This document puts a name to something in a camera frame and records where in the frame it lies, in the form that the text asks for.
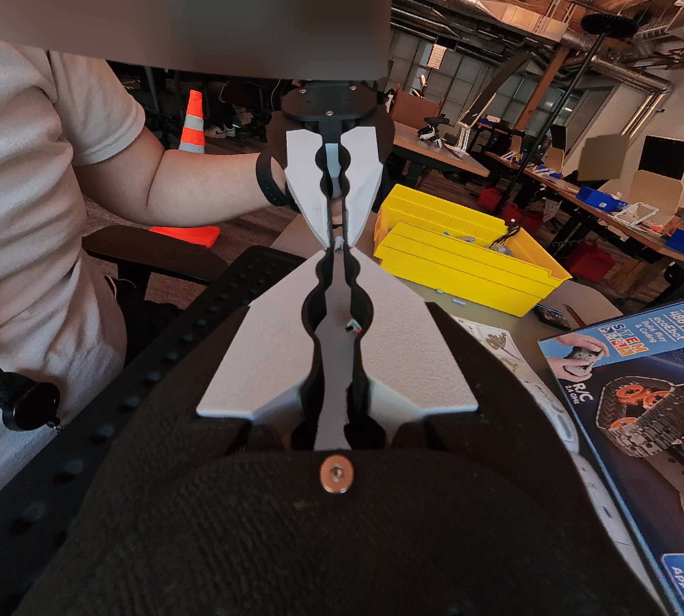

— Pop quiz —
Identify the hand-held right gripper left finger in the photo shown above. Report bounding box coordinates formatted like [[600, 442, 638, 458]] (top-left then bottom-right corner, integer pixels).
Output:
[[196, 247, 336, 450]]

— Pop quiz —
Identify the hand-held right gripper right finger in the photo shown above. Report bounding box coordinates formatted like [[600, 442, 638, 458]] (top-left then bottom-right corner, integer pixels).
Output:
[[343, 245, 480, 450]]

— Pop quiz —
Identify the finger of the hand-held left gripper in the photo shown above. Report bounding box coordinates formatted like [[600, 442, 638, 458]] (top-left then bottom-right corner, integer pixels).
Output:
[[338, 126, 382, 249], [285, 130, 333, 249]]

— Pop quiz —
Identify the person's left forearm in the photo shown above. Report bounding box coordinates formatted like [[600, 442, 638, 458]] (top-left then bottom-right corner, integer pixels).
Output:
[[71, 125, 279, 228]]

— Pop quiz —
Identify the black wrist band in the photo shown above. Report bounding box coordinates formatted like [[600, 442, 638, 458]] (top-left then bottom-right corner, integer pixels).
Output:
[[255, 148, 294, 209]]

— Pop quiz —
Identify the brown cardboard box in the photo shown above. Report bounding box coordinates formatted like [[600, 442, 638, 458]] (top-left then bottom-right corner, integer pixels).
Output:
[[393, 87, 444, 120]]

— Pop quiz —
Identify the open instruction booklet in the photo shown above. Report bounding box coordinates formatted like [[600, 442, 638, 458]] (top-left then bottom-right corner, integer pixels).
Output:
[[453, 314, 637, 553]]

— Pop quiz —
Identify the yellow plastic bin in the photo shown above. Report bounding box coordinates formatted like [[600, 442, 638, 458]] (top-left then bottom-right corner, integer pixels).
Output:
[[373, 183, 572, 319]]

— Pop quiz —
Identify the black perforated panel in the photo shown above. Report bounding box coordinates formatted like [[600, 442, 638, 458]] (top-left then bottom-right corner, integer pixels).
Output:
[[0, 246, 306, 582]]

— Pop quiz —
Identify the orange rubber cone base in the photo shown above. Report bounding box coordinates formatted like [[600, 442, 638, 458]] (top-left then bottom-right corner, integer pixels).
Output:
[[149, 225, 221, 248]]

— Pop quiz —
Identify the small dark cardboard box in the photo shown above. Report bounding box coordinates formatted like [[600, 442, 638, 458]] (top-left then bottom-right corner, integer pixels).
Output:
[[533, 303, 587, 329]]

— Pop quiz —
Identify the dark chair armrest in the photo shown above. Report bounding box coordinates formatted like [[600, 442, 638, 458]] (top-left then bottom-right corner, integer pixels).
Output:
[[83, 224, 229, 287]]

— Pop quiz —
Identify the black tilted board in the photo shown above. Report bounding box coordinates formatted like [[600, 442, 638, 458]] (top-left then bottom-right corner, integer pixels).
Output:
[[460, 52, 532, 125]]

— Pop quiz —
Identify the black lamp pole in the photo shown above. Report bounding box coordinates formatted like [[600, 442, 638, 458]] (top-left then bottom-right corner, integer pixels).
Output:
[[496, 34, 610, 216]]

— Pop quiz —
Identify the blue storage bin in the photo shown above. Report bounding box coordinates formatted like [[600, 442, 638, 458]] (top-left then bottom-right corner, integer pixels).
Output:
[[576, 186, 621, 211]]

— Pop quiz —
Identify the blue toy kit box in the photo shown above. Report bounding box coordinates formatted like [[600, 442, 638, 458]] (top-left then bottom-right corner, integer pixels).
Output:
[[537, 300, 684, 616]]

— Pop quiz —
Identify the long wooden work table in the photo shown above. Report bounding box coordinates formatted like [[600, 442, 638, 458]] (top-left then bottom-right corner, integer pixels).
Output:
[[486, 151, 684, 261]]

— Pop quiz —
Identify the black round lamp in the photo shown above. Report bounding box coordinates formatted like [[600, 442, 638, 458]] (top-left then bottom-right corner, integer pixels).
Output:
[[580, 12, 640, 41]]

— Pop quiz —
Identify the black monitor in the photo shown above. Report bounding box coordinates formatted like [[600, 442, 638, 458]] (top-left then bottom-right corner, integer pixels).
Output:
[[638, 135, 684, 181]]

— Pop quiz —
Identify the silver air duct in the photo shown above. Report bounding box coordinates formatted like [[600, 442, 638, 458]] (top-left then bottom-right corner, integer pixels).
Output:
[[454, 0, 673, 93]]

